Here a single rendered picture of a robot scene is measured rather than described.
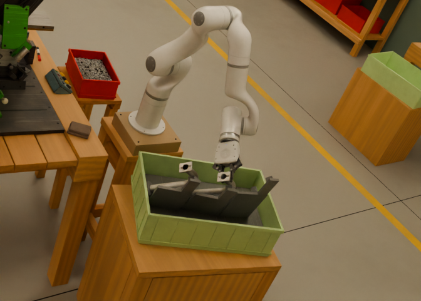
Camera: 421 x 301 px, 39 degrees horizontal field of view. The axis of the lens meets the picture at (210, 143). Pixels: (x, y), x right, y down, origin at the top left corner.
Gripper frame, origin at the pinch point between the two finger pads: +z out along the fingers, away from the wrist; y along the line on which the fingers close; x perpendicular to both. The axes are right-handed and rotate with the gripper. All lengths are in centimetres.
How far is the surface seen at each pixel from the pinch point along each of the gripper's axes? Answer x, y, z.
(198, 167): 23.9, -26.9, -18.2
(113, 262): 12, -58, 30
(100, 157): -8, -60, -13
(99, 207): 54, -106, -16
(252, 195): 22.1, 2.5, -0.4
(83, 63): 9, -99, -84
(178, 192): -3.1, -20.0, 6.1
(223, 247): 26.2, -11.4, 21.0
